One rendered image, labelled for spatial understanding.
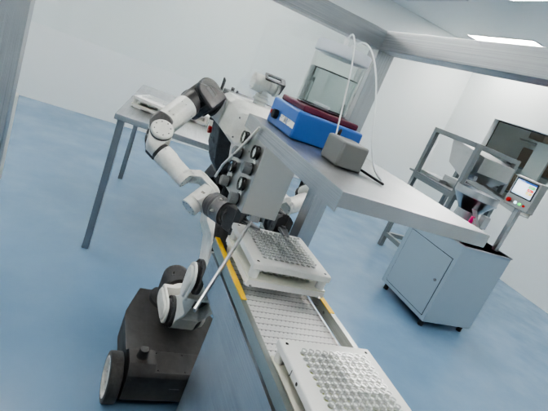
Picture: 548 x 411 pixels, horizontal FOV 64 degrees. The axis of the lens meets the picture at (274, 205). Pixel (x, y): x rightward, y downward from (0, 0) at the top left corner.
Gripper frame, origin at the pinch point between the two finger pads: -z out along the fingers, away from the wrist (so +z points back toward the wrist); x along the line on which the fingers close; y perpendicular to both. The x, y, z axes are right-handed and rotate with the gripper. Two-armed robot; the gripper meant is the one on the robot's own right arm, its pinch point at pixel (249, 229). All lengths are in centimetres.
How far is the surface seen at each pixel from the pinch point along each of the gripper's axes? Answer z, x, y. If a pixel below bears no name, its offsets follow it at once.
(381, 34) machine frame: -5, -68, -19
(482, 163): 17, -45, -362
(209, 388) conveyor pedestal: -17.8, 41.5, 15.4
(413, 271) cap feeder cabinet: 7, 58, -262
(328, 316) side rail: -34.6, 9.1, -1.0
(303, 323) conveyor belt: -31.7, 11.4, 6.1
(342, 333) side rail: -41.6, 8.6, 3.3
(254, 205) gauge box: -8.8, -12.7, 15.4
